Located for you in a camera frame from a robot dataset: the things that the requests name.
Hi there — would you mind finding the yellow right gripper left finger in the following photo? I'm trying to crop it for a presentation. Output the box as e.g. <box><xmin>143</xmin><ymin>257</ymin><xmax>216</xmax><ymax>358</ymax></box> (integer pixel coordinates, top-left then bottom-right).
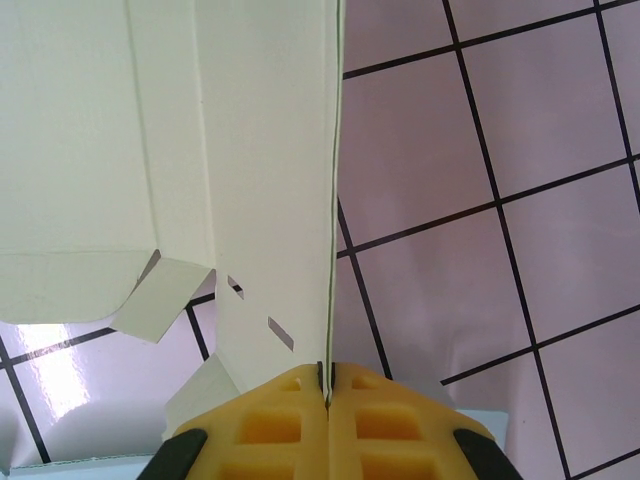
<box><xmin>143</xmin><ymin>362</ymin><xmax>330</xmax><ymax>480</ymax></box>

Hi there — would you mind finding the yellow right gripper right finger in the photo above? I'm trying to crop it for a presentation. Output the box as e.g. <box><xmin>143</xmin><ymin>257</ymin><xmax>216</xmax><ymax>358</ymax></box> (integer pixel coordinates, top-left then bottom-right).
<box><xmin>328</xmin><ymin>362</ymin><xmax>522</xmax><ymax>480</ymax></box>

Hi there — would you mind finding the light blue paper box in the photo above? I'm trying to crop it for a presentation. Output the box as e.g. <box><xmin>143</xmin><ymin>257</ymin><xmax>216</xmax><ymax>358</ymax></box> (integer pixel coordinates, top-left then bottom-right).
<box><xmin>0</xmin><ymin>379</ymin><xmax>509</xmax><ymax>480</ymax></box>

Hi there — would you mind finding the green paper box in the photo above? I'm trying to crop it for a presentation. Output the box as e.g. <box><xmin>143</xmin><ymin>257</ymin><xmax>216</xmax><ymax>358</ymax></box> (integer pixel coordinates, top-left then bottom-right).
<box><xmin>0</xmin><ymin>0</ymin><xmax>346</xmax><ymax>444</ymax></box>

